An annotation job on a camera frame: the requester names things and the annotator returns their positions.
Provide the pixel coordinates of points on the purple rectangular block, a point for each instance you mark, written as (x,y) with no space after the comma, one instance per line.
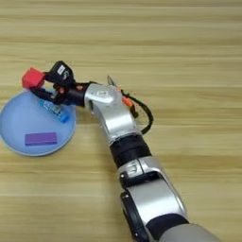
(41,139)

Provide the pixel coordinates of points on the orange black pliers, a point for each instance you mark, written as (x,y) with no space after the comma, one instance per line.
(127,100)

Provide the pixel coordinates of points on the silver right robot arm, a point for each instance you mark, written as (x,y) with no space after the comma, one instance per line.
(119,119)

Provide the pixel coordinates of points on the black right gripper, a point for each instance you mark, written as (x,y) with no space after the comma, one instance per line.
(72,94)

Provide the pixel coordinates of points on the light blue round plate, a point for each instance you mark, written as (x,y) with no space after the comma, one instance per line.
(22,119)

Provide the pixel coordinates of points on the blue glue stick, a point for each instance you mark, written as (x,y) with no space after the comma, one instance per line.
(61,116)

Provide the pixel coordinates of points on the red cube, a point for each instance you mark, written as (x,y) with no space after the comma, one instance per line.
(33,78)

